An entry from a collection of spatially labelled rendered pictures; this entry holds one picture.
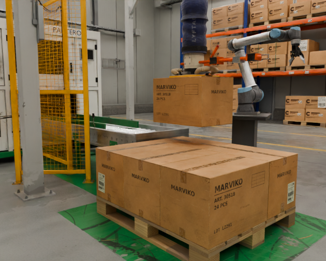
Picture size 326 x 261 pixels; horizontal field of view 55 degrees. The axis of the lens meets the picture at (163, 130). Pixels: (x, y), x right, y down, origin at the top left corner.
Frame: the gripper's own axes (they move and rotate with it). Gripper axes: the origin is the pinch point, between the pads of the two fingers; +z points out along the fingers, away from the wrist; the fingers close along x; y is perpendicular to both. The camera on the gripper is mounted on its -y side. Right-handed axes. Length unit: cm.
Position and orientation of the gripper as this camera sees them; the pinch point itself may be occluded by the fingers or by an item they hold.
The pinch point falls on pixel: (297, 64)
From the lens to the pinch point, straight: 345.2
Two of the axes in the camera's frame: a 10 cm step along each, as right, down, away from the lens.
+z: 0.5, 10.0, 0.5
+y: -7.6, 0.7, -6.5
